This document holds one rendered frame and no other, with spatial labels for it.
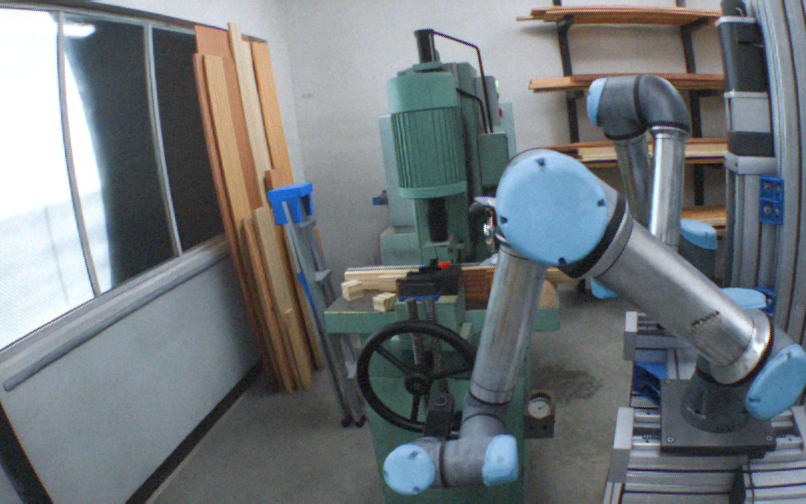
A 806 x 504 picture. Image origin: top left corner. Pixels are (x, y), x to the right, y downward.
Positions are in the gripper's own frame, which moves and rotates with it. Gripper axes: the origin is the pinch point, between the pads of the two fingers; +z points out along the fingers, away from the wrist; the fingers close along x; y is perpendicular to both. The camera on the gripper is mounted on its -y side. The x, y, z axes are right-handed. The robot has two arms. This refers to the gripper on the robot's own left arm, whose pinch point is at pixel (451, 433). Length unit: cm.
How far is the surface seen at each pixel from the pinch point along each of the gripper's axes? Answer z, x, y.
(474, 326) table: 13.3, 2.8, -24.6
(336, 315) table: 11.7, -32.8, -27.4
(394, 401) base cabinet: 24.9, -20.4, -5.3
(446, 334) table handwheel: -6.3, -0.2, -20.9
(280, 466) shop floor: 86, -92, 32
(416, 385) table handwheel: -1.5, -7.5, -10.3
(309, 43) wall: 150, -137, -254
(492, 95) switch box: 22, 9, -95
